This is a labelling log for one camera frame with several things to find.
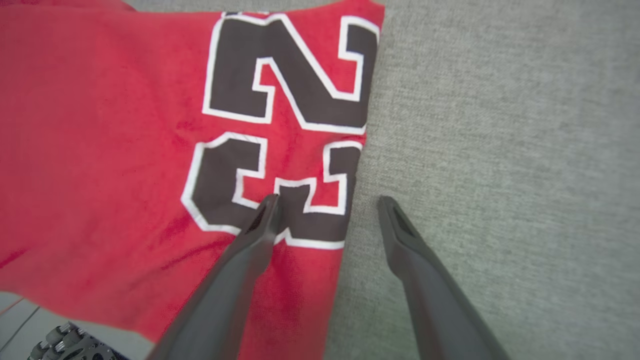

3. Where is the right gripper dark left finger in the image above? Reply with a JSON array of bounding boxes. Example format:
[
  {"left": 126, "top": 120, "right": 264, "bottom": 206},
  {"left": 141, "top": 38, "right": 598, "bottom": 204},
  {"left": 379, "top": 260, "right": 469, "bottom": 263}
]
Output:
[{"left": 147, "top": 194, "right": 283, "bottom": 360}]

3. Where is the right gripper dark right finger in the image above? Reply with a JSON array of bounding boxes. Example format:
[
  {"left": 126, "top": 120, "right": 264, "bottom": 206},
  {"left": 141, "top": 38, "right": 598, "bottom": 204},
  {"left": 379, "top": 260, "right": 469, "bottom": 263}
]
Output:
[{"left": 376, "top": 195, "right": 511, "bottom": 360}]

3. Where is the red basketball jersey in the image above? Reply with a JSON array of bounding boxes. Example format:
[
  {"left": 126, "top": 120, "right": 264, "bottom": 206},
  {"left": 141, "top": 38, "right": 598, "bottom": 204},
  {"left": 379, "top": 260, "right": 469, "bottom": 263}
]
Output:
[{"left": 0, "top": 0, "right": 386, "bottom": 360}]

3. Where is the grey fabric sofa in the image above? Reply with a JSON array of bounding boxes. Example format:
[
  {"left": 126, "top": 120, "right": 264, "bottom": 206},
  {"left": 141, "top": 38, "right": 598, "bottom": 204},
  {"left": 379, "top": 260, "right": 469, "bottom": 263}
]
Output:
[{"left": 125, "top": 0, "right": 640, "bottom": 360}]

